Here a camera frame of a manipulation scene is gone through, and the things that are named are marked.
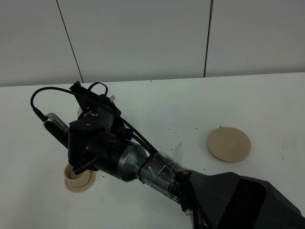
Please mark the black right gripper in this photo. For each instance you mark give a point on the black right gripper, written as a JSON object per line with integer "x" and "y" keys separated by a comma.
{"x": 104, "y": 116}

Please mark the beige teapot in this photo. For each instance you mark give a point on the beige teapot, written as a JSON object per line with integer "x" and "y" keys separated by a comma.
{"x": 112, "y": 98}

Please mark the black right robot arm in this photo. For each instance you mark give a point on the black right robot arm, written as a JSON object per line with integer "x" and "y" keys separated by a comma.
{"x": 101, "y": 140}

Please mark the beige teapot saucer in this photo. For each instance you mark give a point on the beige teapot saucer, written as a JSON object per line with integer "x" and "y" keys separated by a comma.
{"x": 229, "y": 144}

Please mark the near beige teacup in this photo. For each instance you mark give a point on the near beige teacup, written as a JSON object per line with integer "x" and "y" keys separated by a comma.
{"x": 74, "y": 180}

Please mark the near beige cup saucer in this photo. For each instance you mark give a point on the near beige cup saucer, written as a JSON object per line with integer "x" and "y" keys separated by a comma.
{"x": 88, "y": 185}

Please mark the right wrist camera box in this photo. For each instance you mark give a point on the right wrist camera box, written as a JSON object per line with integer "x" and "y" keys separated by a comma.
{"x": 57, "y": 128}

